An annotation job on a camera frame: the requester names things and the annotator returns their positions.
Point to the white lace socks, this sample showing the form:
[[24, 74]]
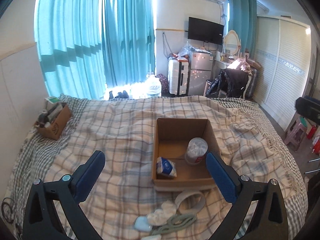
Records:
[[160, 216]]

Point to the teal curtain panel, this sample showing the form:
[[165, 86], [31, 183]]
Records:
[[67, 35], [127, 41]]

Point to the pink clothes pile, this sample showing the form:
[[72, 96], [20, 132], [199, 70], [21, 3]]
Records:
[[240, 64]]

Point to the small cardboard box with items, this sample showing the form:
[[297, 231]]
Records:
[[56, 127]]

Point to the light blue earbud case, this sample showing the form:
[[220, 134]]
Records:
[[142, 225]]

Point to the teal curtain middle panel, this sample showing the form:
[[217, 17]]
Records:
[[127, 41]]

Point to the white suitcase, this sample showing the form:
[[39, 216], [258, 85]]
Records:
[[178, 73]]

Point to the open brown cardboard box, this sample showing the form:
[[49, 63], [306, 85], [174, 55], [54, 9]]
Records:
[[171, 139]]

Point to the pink plastic stool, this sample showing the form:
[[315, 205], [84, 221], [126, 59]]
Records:
[[296, 135]]

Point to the blue white tissue pack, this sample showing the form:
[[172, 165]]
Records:
[[165, 167]]

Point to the silver small refrigerator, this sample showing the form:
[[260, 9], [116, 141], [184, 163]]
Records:
[[200, 65]]

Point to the teal curtain right window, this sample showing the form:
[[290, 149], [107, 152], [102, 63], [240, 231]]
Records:
[[243, 20]]

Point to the chair with black jacket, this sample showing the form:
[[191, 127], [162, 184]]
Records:
[[233, 82]]

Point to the teal curtain left panel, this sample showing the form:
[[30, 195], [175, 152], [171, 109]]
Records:
[[67, 35]]

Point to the red fire extinguisher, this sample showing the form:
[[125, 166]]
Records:
[[312, 132]]

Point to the clear cotton swab jar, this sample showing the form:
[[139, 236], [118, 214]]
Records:
[[196, 151]]

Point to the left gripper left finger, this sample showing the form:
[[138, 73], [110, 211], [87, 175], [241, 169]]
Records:
[[41, 220]]

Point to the white sliding wardrobe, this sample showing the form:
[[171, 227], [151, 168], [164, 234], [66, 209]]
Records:
[[283, 48]]

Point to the black wall television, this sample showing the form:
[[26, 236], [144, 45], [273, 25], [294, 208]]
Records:
[[205, 31]]

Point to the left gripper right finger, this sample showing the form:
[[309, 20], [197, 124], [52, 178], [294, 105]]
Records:
[[269, 220]]

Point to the oval white vanity mirror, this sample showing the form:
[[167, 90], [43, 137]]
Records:
[[232, 44]]

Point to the wide white tape roll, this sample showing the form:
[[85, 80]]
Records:
[[190, 202]]

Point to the plaid beige blanket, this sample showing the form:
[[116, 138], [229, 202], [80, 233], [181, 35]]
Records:
[[124, 131]]

